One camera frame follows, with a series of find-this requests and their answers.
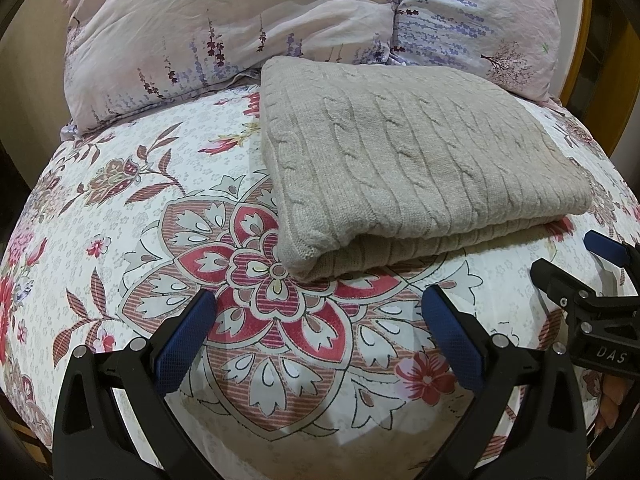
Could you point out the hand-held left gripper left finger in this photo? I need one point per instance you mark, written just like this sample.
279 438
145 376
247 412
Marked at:
182 345

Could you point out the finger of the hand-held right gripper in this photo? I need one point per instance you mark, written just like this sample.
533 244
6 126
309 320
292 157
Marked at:
612 252
575 295

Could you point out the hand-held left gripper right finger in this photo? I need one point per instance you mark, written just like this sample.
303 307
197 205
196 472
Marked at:
452 337

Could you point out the person's right hand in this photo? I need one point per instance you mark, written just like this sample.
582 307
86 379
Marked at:
612 402

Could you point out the floral bed sheet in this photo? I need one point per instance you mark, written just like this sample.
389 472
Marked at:
150 185

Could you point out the wooden headboard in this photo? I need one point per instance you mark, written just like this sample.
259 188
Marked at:
582 35

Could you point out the pink pillow dense lavender print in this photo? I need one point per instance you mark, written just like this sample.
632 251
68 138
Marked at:
475 20

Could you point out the pink pillow sparse lavender print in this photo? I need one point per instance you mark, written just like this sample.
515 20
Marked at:
200 25

